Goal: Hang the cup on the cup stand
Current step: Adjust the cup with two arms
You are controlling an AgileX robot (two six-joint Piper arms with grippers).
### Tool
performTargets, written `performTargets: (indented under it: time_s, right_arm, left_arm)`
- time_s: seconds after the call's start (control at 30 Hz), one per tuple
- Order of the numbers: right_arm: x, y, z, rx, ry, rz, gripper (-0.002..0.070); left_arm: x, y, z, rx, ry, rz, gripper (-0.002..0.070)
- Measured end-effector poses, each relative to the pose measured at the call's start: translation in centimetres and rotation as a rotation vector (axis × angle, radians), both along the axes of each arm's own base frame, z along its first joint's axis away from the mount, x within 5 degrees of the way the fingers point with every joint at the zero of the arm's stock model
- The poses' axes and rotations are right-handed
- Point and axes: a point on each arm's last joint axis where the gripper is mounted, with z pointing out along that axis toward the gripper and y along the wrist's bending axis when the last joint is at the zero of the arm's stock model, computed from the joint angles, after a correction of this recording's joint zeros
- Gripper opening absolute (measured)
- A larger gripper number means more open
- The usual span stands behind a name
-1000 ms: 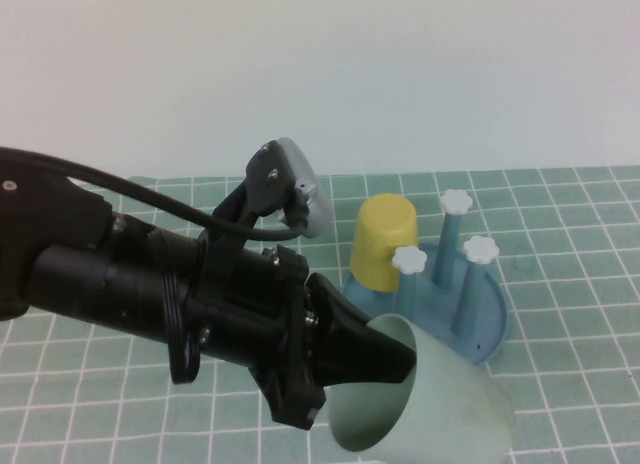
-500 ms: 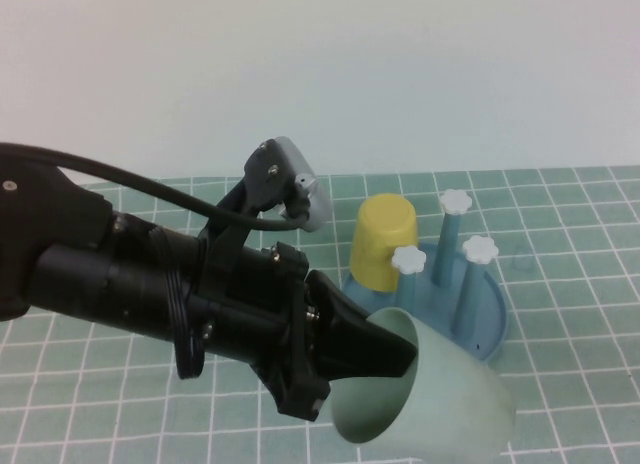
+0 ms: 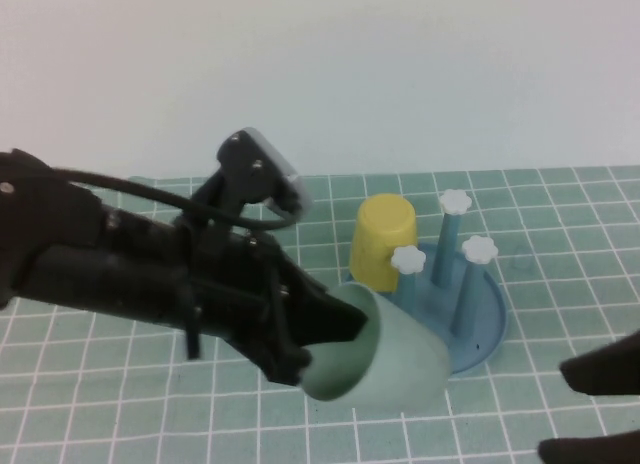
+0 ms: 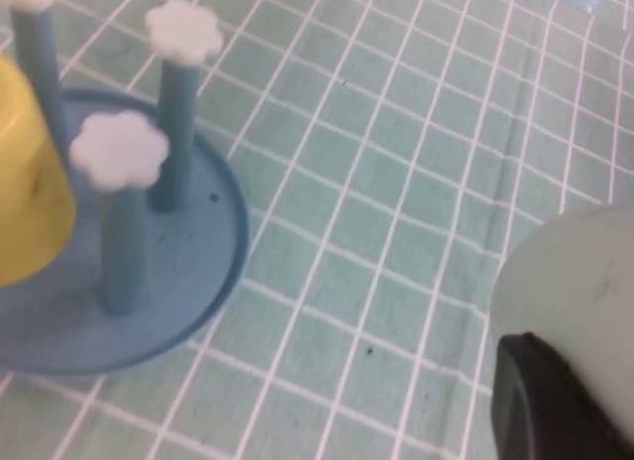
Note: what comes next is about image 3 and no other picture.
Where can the black zip tie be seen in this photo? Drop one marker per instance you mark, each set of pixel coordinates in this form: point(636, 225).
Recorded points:
point(192, 344)

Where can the green checked tablecloth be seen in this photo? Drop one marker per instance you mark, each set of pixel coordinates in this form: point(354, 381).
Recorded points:
point(100, 409)

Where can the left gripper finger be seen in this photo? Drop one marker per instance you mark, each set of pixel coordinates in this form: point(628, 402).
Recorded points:
point(330, 319)
point(292, 366)

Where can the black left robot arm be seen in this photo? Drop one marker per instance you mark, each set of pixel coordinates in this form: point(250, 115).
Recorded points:
point(75, 274)

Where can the blue cup stand flower pegs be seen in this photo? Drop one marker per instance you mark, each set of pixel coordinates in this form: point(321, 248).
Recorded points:
point(475, 329)

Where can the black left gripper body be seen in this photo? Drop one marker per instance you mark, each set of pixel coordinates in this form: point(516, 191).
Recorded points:
point(235, 284)

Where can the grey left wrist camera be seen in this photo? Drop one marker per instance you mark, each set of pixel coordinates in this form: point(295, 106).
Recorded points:
point(285, 169)

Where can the pale green plastic cup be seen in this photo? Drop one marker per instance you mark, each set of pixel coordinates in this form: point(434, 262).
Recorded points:
point(410, 359)

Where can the yellow plastic cup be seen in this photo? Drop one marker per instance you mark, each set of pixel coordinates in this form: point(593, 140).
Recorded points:
point(380, 234)

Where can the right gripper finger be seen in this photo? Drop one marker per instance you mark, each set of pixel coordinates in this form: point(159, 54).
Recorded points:
point(600, 451)
point(610, 371)

